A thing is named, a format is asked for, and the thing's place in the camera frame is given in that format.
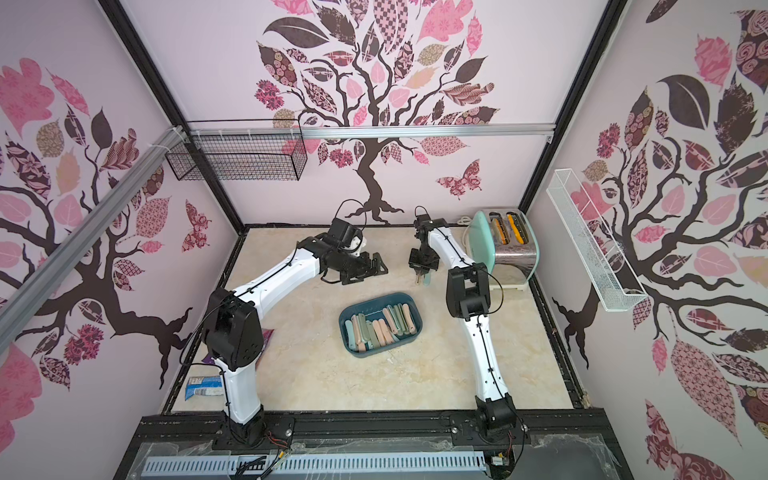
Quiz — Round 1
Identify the blue snack packet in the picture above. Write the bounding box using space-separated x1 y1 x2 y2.
184 376 225 401

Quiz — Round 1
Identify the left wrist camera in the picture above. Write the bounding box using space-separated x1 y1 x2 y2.
327 218 364 251

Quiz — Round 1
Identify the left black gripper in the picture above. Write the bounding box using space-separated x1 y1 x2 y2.
327 249 386 285

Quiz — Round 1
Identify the white wire shelf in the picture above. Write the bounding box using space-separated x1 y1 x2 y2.
546 169 648 312

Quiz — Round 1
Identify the black wire basket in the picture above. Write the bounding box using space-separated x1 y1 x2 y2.
165 117 308 181

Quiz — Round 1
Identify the mint green toaster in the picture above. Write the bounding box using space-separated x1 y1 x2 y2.
462 207 540 290

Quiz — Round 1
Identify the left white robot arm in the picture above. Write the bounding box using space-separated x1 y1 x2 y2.
202 234 388 427

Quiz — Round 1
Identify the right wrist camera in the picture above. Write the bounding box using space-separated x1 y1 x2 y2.
414 213 433 236

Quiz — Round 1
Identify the purple snack packet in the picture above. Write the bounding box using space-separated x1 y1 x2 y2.
201 329 274 365

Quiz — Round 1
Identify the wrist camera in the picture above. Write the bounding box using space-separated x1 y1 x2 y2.
327 218 364 251
414 213 433 236

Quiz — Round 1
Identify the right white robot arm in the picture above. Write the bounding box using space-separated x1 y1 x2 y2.
409 213 521 430

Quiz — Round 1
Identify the white slotted cable duct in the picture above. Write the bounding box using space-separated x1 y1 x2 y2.
138 451 486 479

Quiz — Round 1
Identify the teal plastic storage box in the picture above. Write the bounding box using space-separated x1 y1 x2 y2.
338 292 423 358

